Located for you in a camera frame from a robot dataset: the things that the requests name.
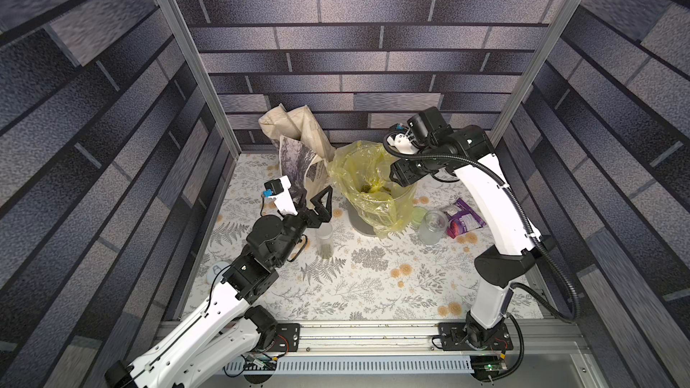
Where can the grey trash bin base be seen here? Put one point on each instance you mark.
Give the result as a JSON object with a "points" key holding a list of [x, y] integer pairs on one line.
{"points": [[358, 223]]}

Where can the aluminium frame post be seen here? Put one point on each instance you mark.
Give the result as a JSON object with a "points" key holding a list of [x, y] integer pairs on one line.
{"points": [[542, 56], [179, 28]]}

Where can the beige printed tote bag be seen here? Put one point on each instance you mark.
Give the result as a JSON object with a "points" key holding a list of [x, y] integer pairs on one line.
{"points": [[304, 149]]}

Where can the yellow plastic trash bag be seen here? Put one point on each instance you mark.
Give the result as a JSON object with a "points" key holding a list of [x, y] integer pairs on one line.
{"points": [[360, 171]]}

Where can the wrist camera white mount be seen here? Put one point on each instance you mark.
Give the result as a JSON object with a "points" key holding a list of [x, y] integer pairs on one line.
{"points": [[277, 191], [418, 129]]}

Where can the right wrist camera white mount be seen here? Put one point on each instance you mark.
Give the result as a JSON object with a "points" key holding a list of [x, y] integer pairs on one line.
{"points": [[418, 129]]}

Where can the green circuit board right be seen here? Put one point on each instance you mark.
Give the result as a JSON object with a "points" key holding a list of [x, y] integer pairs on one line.
{"points": [[486, 366]]}

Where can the white round lid with symbol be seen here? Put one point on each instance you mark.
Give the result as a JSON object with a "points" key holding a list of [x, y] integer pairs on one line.
{"points": [[215, 270]]}

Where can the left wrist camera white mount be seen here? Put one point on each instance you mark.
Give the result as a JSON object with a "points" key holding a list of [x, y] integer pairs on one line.
{"points": [[277, 191]]}

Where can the green circuit board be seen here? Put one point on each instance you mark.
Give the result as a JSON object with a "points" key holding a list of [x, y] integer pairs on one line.
{"points": [[252, 363], [486, 366]]}

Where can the green circuit board left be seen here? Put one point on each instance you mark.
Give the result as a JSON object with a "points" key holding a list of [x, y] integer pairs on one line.
{"points": [[252, 363]]}

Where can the aluminium frame post left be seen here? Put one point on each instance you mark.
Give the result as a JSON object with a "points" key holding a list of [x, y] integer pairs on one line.
{"points": [[179, 28]]}

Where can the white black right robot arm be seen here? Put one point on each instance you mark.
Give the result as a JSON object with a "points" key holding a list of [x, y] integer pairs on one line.
{"points": [[468, 154]]}

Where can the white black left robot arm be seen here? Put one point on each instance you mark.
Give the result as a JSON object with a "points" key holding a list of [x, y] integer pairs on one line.
{"points": [[229, 324]]}

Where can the aluminium frame post right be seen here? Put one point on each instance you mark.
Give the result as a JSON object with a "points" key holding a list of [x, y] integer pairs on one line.
{"points": [[542, 56]]}

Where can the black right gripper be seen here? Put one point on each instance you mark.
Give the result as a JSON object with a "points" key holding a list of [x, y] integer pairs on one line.
{"points": [[402, 172]]}

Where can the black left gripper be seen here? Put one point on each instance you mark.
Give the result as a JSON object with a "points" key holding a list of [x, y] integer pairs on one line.
{"points": [[321, 216]]}

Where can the clear jar of mung beans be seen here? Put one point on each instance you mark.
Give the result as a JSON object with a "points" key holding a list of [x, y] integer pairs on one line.
{"points": [[433, 227]]}

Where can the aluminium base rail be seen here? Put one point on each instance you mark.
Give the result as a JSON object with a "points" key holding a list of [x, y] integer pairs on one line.
{"points": [[416, 347]]}

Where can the purple packet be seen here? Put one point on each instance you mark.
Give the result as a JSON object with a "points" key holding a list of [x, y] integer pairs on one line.
{"points": [[462, 218]]}

